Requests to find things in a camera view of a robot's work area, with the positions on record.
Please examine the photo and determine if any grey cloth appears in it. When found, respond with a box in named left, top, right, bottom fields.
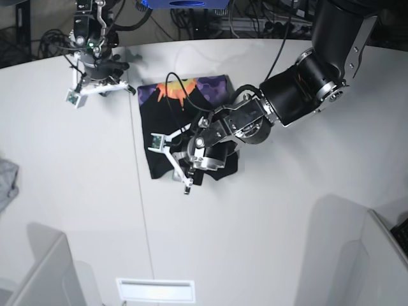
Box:
left=1, top=159, right=19, bottom=212

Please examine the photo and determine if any white right partition panel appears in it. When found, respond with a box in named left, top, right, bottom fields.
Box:
left=327, top=210, right=407, bottom=305

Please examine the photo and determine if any coiled black cable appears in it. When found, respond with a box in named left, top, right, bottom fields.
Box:
left=37, top=28, right=77, bottom=59

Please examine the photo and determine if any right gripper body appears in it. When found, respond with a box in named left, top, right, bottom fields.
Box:
left=79, top=54, right=129, bottom=84

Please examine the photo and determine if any black T-shirt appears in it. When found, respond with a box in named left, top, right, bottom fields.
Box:
left=137, top=75, right=230, bottom=179

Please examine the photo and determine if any black keyboard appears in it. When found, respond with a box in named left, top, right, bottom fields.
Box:
left=391, top=219, right=408, bottom=255

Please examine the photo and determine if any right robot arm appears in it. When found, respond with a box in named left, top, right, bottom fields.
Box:
left=38, top=1, right=152, bottom=87

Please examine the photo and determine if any white cable slot plate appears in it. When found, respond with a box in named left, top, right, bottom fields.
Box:
left=116, top=278, right=196, bottom=303

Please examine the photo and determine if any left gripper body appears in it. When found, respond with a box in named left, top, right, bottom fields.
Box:
left=186, top=137, right=237, bottom=171

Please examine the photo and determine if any white left partition panel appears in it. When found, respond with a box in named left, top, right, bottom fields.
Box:
left=1, top=222, right=87, bottom=305

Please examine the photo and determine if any white partition panel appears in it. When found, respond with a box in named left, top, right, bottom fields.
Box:
left=1, top=222, right=87, bottom=305
left=327, top=210, right=407, bottom=305

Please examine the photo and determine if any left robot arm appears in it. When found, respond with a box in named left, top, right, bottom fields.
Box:
left=164, top=1, right=384, bottom=173

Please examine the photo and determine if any white power strip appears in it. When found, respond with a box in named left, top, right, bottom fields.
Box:
left=219, top=17, right=315, bottom=35

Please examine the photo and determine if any blue box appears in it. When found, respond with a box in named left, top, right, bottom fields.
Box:
left=147, top=0, right=230, bottom=9

